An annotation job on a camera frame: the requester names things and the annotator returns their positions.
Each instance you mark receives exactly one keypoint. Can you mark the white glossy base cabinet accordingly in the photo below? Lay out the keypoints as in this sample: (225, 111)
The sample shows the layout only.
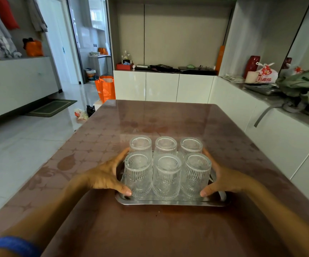
(159, 86)

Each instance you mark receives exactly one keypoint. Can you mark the person's left hand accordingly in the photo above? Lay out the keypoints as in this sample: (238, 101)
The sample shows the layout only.
(103, 176)

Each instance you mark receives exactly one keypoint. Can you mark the white red crumpled plastic bag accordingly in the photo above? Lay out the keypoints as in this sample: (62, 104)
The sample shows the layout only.
(80, 114)

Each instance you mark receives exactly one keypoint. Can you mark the black flat tray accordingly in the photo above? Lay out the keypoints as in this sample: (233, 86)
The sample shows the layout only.
(197, 71)

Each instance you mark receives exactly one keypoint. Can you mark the red hanging bag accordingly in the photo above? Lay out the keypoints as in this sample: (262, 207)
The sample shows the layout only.
(6, 13)

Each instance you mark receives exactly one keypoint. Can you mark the orange tall box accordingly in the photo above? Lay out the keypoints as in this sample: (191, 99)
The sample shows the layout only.
(220, 60)

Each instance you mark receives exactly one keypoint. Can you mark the black flat box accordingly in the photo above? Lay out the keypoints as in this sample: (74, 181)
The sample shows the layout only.
(142, 67)

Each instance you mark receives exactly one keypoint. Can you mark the red box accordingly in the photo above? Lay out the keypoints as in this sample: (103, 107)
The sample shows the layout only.
(124, 66)

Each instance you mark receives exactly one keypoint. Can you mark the black pouch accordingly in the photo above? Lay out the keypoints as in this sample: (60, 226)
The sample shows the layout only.
(163, 68)

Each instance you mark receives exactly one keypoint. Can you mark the grey kitchen cabinet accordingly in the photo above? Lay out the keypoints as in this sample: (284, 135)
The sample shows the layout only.
(99, 65)

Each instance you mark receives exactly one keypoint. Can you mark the clear wrapped ornament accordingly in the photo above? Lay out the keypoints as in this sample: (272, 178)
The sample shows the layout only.
(125, 57)

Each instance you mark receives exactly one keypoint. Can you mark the brown patterned table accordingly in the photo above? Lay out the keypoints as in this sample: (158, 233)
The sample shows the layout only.
(157, 117)

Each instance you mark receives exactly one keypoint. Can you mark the clear ribbed glass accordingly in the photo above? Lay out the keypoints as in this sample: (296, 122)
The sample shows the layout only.
(167, 177)
(166, 145)
(196, 175)
(191, 145)
(141, 144)
(138, 176)

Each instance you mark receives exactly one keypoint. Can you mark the orange kitchen item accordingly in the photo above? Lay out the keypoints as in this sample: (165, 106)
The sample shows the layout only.
(103, 51)

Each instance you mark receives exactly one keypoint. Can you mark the white sideboard cabinet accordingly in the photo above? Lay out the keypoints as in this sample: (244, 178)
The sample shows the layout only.
(15, 82)

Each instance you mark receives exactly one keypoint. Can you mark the white door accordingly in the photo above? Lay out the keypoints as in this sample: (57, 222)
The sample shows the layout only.
(60, 45)

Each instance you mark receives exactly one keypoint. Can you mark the person's left forearm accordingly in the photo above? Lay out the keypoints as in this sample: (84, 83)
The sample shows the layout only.
(44, 219)

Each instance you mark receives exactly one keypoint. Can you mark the blue sleeve cuff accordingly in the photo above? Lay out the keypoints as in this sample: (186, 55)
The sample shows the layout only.
(12, 246)

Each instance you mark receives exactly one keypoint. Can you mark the white side counter unit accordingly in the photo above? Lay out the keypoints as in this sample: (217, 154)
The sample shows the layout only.
(277, 136)

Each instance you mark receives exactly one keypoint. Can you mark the orange bag with black top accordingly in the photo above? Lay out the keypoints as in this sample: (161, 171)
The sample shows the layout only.
(34, 48)

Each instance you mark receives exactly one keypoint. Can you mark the green doormat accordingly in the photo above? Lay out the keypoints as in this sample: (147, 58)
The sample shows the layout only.
(50, 107)

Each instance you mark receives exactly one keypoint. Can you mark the small black bag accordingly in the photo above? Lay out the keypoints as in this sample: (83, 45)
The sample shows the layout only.
(90, 110)

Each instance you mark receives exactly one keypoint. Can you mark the stainless steel tray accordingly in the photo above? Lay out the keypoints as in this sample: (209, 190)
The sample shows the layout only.
(170, 202)

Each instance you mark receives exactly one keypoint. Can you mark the small green object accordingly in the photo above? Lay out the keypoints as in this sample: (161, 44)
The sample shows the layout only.
(191, 66)

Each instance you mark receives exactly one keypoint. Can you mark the orange shopping bag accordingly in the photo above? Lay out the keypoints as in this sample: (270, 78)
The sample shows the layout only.
(105, 89)

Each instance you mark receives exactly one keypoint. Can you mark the white mug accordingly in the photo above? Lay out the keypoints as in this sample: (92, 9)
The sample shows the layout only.
(252, 77)

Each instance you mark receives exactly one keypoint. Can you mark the white paint bucket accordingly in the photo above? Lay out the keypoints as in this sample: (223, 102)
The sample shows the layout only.
(90, 75)

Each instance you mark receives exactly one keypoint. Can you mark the white plastic bag red print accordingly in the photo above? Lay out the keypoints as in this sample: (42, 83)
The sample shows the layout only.
(268, 73)

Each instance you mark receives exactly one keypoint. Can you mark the person's right forearm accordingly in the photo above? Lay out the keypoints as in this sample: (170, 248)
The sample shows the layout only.
(290, 227)

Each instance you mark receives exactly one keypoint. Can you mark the person's right hand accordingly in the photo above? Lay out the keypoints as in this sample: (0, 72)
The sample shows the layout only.
(229, 182)

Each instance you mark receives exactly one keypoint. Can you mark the white paper stack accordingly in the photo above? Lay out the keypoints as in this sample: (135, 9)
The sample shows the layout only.
(234, 78)

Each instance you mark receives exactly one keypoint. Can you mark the grey hanging garment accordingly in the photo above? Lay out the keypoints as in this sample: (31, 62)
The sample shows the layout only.
(38, 16)

